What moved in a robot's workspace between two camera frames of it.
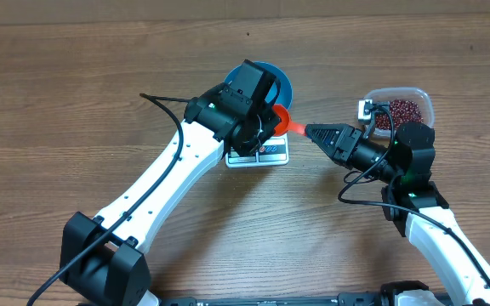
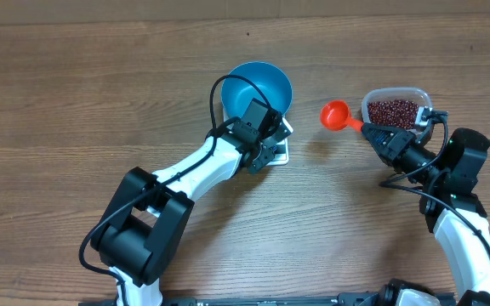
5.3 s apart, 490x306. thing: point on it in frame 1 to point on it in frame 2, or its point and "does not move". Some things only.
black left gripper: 272,119 to 268,155
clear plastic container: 395,106 does not move
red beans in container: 402,111 does not move
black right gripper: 348,144 to 396,143
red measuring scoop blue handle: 286,126 to 334,116
